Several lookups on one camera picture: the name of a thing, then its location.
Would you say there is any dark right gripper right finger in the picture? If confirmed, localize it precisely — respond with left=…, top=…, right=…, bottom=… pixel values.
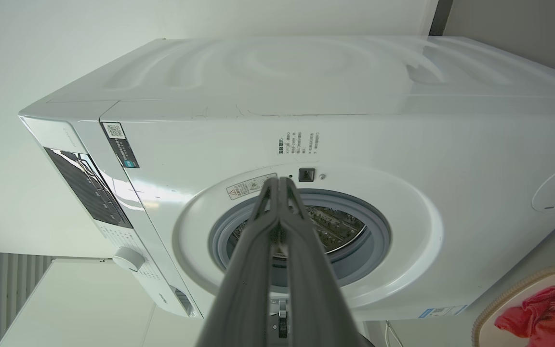
left=280, top=177, right=370, bottom=347

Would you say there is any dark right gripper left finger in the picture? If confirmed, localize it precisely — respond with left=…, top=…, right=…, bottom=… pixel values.
left=196, top=177, right=281, bottom=347

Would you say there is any red garment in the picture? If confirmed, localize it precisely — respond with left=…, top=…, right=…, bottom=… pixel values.
left=494, top=284, right=555, bottom=347

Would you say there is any steel washing machine drum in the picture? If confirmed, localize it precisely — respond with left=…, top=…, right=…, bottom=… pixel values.
left=232, top=205, right=368, bottom=256

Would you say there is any white front-load washing machine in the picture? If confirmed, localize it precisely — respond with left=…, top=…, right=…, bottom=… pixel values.
left=19, top=35, right=555, bottom=321

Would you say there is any cream brown-rimmed laundry basket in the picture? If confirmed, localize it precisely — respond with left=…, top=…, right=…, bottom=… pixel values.
left=471, top=266, right=555, bottom=347

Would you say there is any metal door hinge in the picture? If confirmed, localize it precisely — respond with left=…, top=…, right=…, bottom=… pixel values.
left=270, top=298, right=291, bottom=338

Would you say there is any grey warning label sticker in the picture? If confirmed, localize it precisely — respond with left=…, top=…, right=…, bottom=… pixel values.
left=226, top=173, right=278, bottom=201

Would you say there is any white round control knob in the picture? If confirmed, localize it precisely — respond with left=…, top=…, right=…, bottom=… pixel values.
left=112, top=246, right=147, bottom=273

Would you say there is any blue white energy sticker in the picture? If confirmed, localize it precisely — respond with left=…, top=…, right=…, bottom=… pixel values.
left=419, top=304, right=469, bottom=319

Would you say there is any white cabinet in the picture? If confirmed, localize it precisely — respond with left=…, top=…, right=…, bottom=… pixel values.
left=0, top=258, right=206, bottom=347

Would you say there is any dark QR code sticker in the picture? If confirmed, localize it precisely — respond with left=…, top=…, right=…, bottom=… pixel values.
left=101, top=122, right=140, bottom=169

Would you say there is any black glossy control panel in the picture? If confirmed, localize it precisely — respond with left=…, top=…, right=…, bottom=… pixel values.
left=44, top=147, right=134, bottom=230

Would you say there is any dark vertical wall strip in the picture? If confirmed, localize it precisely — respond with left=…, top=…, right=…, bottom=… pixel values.
left=428, top=0, right=454, bottom=37

